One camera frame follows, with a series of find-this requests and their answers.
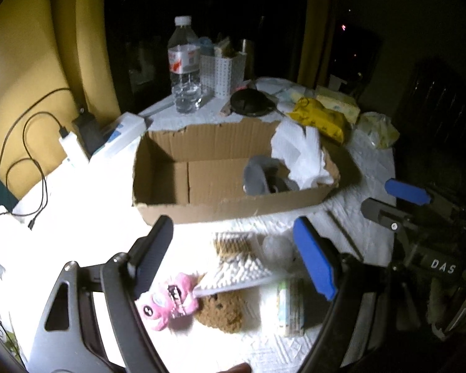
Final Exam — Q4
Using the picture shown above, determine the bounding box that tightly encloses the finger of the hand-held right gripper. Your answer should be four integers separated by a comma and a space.
360, 197, 410, 236
386, 178, 464, 220

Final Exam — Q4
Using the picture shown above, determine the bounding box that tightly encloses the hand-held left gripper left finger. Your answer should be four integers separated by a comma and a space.
25, 215, 175, 373

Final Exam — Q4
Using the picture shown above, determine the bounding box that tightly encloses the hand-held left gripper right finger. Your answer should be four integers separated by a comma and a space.
292, 215, 397, 373

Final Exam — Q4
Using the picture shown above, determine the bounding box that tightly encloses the clear plastic bag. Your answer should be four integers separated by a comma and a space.
262, 233, 300, 273

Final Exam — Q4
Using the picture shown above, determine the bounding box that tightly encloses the pink plush toy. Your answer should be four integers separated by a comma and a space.
135, 273, 200, 332

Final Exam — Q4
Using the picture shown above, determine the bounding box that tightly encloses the small tissue packet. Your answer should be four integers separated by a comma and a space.
276, 278, 306, 337

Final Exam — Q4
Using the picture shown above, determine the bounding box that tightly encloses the box of cotton swabs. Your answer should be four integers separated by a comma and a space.
194, 232, 273, 300

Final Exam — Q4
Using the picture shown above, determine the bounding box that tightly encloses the brown plush toy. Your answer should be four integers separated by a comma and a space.
194, 274, 244, 335

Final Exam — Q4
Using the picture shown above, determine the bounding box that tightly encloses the brown cardboard box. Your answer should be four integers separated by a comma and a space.
132, 117, 342, 225

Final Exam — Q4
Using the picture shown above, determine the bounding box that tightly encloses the grey soft item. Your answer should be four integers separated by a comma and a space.
243, 155, 299, 196

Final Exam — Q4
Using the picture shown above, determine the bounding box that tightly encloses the white embossed tablecloth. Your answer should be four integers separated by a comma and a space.
8, 78, 397, 373

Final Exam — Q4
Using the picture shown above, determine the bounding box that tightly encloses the pale yellow crumpled bag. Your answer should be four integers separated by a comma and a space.
359, 111, 400, 149

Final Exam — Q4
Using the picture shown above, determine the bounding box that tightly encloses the dark slatted chair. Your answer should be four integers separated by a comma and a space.
404, 58, 466, 189

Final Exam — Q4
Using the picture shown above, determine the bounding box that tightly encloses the white crumpled paper towel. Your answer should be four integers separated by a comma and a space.
271, 118, 335, 189

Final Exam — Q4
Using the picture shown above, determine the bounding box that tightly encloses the pale yellow tissue pack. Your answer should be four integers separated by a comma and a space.
314, 85, 361, 124

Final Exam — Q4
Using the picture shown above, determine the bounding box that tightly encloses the yellow wet wipes packet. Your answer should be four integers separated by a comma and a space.
287, 97, 352, 145

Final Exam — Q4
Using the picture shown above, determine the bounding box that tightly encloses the white flat box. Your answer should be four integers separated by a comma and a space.
91, 112, 147, 160

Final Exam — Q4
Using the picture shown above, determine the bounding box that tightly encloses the white power adapter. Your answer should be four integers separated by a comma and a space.
59, 126, 91, 166

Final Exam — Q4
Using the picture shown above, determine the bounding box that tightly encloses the black charger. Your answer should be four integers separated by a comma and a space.
72, 109, 104, 157

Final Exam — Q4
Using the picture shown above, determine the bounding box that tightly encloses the dark monitor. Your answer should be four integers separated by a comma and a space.
329, 23, 385, 83

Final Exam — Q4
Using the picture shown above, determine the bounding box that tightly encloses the pile of white pads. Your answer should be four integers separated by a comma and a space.
255, 78, 316, 114

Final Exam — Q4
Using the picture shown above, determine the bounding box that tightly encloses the black round lid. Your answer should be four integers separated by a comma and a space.
230, 89, 276, 117

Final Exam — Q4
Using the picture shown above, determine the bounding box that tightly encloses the clear plastic water bottle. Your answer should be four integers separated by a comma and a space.
168, 16, 203, 114

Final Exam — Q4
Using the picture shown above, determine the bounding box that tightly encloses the narrow yellow curtain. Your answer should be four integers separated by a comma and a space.
297, 0, 335, 88

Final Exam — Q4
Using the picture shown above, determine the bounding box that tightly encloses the white perforated basket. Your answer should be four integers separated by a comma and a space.
199, 52, 246, 99

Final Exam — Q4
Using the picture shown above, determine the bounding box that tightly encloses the dark metal flask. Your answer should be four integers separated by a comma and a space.
239, 38, 258, 81

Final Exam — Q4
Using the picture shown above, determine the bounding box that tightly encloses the wide yellow curtain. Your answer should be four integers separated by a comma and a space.
0, 0, 122, 199

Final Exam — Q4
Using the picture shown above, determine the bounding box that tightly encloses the black cable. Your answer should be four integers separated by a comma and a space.
0, 87, 87, 231

